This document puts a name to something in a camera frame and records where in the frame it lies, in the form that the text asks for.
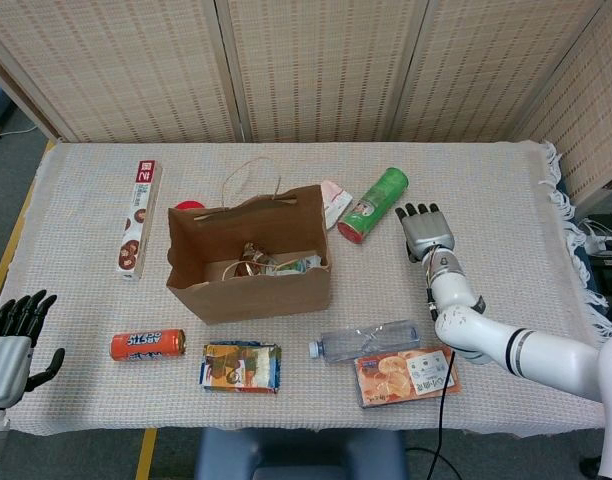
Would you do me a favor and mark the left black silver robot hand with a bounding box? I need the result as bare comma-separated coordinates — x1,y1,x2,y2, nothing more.
0,289,66,409

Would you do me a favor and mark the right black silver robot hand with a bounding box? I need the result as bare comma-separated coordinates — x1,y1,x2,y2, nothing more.
394,202,457,264

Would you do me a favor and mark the green chips can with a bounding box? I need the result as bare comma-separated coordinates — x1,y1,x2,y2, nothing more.
336,167,410,245

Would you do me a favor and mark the clear plastic water bottle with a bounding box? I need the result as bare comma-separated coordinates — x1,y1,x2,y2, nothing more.
307,318,422,364

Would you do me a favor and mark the white green snack packet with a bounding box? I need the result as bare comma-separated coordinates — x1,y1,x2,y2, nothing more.
273,254,323,278

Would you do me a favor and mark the orange biscuit box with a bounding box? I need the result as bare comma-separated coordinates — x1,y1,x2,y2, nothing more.
353,345,461,410

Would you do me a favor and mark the gold foil snack bag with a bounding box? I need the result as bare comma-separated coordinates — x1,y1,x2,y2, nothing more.
233,242,277,277

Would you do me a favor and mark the brown paper bag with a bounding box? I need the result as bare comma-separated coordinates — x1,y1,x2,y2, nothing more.
165,157,334,326

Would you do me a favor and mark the white woven tablecloth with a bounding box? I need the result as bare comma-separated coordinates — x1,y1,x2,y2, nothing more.
8,139,612,436

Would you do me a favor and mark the white pink snack packet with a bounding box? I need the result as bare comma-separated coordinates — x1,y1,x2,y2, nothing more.
319,179,355,232

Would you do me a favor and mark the yellow floor tape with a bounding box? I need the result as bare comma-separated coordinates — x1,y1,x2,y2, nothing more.
0,142,55,321
134,428,158,480

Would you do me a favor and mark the orange snack can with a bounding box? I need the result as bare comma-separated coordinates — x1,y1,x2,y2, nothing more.
109,328,188,362

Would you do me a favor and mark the beige woven screen panel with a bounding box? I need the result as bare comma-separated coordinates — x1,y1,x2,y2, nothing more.
0,0,245,145
513,0,612,206
218,0,430,144
388,0,607,144

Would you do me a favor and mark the white power strip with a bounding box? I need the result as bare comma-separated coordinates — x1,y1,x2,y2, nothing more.
580,219,612,257

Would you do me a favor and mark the black box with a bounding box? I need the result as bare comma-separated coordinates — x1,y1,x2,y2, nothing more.
588,252,612,301

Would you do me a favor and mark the long white cookie box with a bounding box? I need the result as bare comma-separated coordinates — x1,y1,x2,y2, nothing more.
115,159,165,281

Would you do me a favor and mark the colourful taped snack box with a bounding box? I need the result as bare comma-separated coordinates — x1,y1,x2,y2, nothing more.
199,341,283,395

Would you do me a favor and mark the dark blue padded seat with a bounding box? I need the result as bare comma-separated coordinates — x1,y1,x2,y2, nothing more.
194,427,410,480

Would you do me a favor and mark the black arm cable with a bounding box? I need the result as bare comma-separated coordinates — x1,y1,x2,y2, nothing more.
404,284,462,480

